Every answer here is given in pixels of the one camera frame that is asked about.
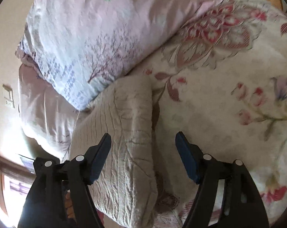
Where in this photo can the pink floral pillow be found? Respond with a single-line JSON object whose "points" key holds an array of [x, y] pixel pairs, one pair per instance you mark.
{"points": [[46, 109]]}

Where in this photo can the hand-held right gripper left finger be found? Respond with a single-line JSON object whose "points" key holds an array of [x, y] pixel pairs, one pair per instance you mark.
{"points": [[100, 158]]}

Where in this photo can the floral bed sheet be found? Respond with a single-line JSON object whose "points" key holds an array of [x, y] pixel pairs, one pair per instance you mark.
{"points": [[217, 99]]}

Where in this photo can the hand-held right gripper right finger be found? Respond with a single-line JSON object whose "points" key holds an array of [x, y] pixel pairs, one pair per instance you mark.
{"points": [[187, 159]]}

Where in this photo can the white wall switch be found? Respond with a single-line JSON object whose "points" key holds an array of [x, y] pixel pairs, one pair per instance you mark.
{"points": [[9, 96]]}

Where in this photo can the tree print pillow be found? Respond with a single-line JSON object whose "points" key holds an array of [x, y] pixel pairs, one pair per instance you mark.
{"points": [[105, 28]]}

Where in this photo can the wooden window frame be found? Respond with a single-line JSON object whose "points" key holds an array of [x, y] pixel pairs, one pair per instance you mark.
{"points": [[12, 173]]}

